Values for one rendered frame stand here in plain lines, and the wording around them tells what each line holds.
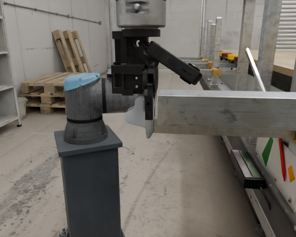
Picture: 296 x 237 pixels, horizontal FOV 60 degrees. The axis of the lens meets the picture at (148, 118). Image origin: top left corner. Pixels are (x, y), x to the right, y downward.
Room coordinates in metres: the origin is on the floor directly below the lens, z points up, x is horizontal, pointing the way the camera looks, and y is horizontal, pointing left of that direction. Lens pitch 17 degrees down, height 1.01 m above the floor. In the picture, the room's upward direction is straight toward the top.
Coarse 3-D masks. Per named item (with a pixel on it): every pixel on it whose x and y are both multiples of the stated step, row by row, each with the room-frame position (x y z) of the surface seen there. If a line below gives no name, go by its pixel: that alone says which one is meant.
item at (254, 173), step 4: (240, 152) 0.67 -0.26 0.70; (244, 152) 0.67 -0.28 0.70; (244, 156) 0.64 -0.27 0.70; (248, 156) 0.64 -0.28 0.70; (244, 160) 0.62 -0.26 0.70; (248, 160) 0.62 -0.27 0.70; (248, 164) 0.60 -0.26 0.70; (252, 164) 0.60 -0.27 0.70; (252, 168) 0.57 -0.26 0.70; (252, 172) 0.56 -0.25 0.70; (256, 172) 0.56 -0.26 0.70; (256, 176) 0.54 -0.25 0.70; (260, 176) 0.54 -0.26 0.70
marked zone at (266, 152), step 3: (270, 138) 0.57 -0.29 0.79; (270, 141) 0.56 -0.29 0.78; (267, 144) 0.58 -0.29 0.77; (270, 144) 0.56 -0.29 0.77; (267, 147) 0.58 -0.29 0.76; (270, 147) 0.56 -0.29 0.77; (264, 150) 0.59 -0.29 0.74; (267, 150) 0.57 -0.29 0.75; (270, 150) 0.56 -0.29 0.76; (264, 153) 0.59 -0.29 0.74; (267, 153) 0.57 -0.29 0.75; (264, 156) 0.59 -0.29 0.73; (267, 156) 0.57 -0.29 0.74; (264, 159) 0.59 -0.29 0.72; (267, 159) 0.57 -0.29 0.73; (264, 162) 0.58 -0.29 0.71
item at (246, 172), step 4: (236, 152) 0.67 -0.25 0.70; (236, 156) 0.64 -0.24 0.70; (240, 156) 0.64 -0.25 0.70; (240, 160) 0.62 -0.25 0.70; (240, 164) 0.60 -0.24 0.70; (244, 164) 0.60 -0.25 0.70; (244, 168) 0.57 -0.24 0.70; (244, 172) 0.56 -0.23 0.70; (248, 172) 0.56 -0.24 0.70; (244, 176) 0.54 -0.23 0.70; (248, 176) 0.54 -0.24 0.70
